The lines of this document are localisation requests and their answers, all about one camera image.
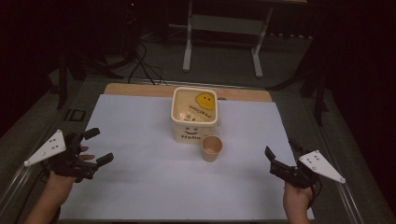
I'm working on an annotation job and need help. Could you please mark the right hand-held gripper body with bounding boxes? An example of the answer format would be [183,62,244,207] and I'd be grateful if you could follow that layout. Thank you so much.
[270,149,347,189]

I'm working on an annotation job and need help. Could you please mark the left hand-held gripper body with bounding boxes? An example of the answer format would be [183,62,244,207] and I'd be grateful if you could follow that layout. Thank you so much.
[23,130,98,184]

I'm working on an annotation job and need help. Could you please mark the person's left hand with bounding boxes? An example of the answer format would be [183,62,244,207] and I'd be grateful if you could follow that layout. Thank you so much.
[43,146,96,204]

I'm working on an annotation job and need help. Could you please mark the person's right hand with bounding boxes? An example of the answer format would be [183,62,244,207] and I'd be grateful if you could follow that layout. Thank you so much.
[282,182,314,217]

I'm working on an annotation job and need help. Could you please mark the white table mat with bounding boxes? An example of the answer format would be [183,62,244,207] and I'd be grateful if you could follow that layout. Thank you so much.
[58,93,316,221]

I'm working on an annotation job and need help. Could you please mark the black stand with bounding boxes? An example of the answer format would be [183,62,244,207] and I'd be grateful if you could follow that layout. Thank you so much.
[55,52,90,110]
[297,55,331,127]

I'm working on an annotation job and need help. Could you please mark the brown paper cup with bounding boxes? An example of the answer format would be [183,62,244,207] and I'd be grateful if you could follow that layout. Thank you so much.
[200,135,224,163]

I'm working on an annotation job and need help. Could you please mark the cream bin with smiley face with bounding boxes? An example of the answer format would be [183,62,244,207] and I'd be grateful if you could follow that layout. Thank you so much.
[170,87,219,145]

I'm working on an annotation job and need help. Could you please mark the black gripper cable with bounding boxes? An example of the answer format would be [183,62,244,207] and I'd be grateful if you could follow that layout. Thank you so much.
[306,178,323,210]

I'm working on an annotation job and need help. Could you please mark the metal floor rail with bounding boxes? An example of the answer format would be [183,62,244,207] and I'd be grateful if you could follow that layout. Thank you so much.
[318,124,367,224]
[0,122,62,223]

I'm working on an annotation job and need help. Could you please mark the black floor cables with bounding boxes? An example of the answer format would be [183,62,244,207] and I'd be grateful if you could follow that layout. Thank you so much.
[125,38,170,87]

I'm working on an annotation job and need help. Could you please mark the white metal table frame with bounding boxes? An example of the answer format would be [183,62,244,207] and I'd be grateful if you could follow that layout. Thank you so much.
[182,0,276,79]

